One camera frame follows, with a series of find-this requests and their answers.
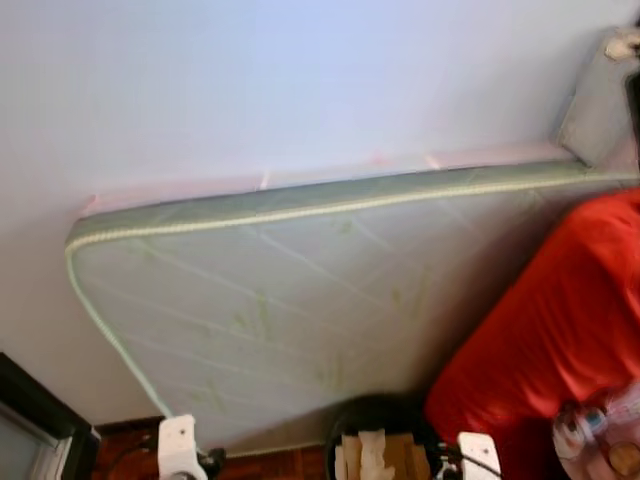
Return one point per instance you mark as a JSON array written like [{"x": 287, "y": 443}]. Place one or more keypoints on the white crumpled paper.
[{"x": 375, "y": 455}]

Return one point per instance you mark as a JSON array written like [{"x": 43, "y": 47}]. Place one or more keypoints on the white green quilted mattress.
[{"x": 280, "y": 310}]

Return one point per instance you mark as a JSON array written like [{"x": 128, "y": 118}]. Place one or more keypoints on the black framed cabinet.
[{"x": 45, "y": 410}]

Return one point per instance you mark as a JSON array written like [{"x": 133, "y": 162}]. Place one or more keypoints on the black round waste bin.
[{"x": 385, "y": 410}]

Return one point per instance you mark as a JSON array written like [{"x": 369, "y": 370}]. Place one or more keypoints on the brown cardboard pieces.
[{"x": 405, "y": 460}]

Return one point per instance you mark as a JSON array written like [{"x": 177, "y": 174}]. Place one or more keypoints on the pink cartoon print blanket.
[{"x": 610, "y": 430}]

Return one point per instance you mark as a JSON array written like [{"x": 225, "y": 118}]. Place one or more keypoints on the large red cushion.
[{"x": 560, "y": 320}]

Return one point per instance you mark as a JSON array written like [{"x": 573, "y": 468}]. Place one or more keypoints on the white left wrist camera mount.
[{"x": 178, "y": 445}]

